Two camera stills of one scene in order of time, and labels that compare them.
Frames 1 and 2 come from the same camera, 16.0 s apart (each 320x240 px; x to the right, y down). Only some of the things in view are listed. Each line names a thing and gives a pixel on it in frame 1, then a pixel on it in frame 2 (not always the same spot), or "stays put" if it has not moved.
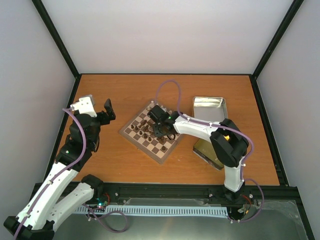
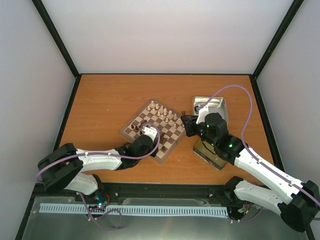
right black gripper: (157, 133) → (190, 119)
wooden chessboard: (139, 131) stays put
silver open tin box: (210, 108) stays put
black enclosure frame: (277, 195) stays put
